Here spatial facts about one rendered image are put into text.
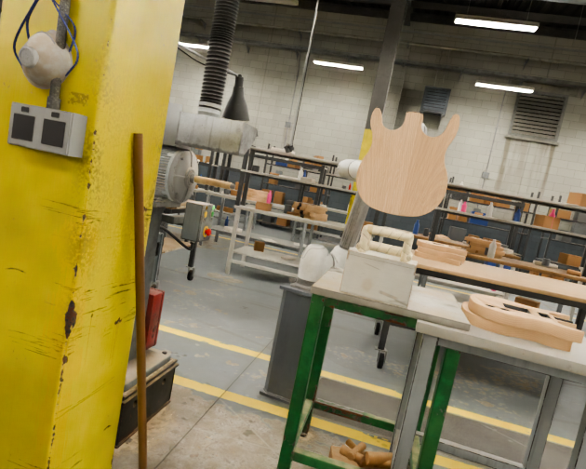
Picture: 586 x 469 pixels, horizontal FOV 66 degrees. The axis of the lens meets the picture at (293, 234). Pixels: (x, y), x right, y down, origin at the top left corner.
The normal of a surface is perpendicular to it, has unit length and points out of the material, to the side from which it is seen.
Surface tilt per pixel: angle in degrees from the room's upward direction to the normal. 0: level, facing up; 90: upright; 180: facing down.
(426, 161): 91
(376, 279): 90
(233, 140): 90
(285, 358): 90
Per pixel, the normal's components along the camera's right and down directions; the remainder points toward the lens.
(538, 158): -0.22, 0.07
